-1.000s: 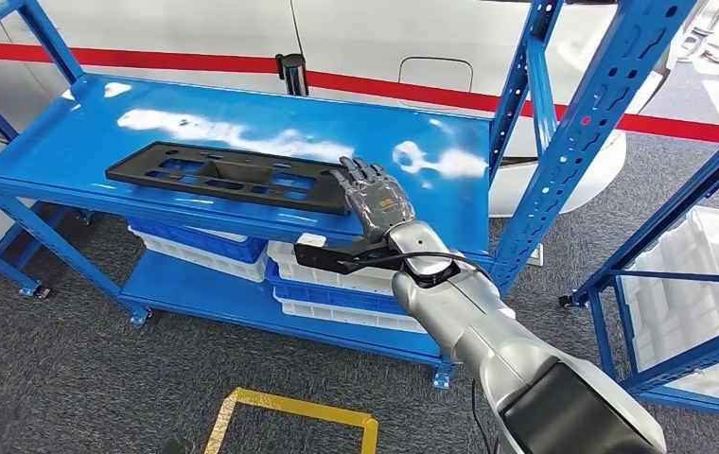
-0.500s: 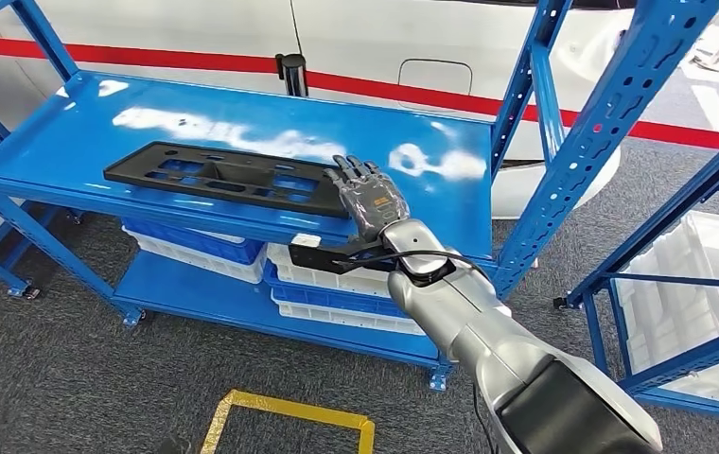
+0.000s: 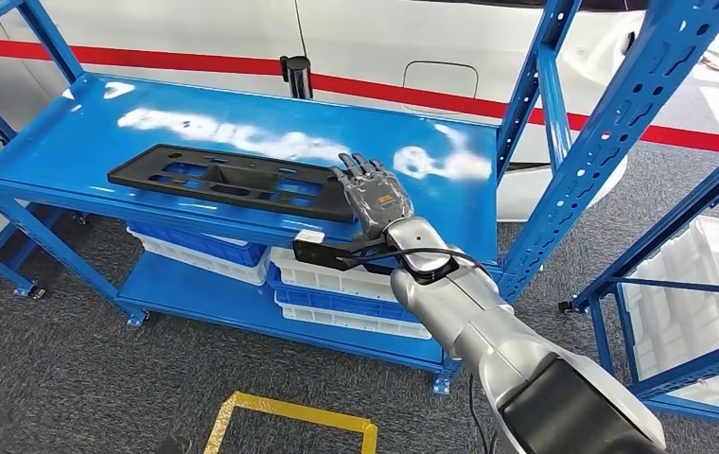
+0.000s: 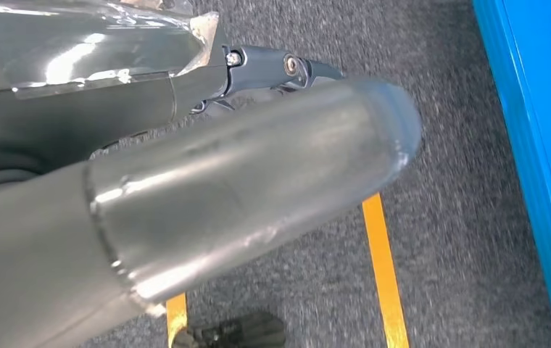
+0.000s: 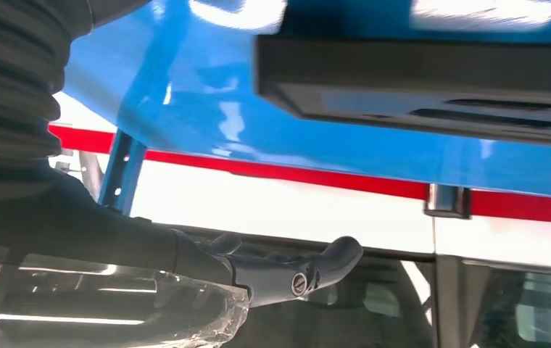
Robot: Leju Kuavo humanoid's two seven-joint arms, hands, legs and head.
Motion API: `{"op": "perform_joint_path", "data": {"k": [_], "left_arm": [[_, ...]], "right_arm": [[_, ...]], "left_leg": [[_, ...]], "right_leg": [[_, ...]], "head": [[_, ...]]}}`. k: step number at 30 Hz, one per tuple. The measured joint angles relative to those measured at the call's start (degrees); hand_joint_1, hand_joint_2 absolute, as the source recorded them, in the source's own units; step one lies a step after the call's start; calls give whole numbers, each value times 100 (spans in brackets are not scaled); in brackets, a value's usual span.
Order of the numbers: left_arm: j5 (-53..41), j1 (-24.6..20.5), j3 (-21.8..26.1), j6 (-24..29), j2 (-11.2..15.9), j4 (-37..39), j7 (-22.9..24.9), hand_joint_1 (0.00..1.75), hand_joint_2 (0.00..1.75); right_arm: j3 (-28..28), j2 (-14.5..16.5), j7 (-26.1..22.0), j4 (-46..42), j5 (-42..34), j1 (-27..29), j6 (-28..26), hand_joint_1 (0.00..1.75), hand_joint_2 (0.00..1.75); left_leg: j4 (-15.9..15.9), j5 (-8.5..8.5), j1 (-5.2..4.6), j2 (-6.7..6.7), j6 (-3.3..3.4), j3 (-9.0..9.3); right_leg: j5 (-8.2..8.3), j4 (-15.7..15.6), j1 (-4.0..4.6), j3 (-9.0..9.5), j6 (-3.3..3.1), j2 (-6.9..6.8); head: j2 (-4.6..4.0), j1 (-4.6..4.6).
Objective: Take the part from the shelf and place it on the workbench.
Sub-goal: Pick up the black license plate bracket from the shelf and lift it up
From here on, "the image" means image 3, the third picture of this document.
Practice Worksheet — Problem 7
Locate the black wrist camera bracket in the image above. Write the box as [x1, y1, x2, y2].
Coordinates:
[291, 235, 398, 273]

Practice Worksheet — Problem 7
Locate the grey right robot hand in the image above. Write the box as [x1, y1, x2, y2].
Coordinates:
[330, 151, 416, 242]

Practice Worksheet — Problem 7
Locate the red barrier belt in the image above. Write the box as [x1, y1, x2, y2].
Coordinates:
[0, 37, 719, 155]

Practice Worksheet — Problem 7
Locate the long black plastic part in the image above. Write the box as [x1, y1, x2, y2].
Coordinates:
[107, 144, 358, 225]

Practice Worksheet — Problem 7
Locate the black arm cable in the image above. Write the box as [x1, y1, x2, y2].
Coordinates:
[346, 246, 500, 454]

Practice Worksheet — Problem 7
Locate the black stanchion post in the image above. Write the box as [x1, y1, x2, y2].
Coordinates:
[279, 55, 314, 100]

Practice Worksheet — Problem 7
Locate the blue plastic crate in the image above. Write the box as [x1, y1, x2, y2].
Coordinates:
[266, 263, 424, 323]
[126, 218, 269, 269]

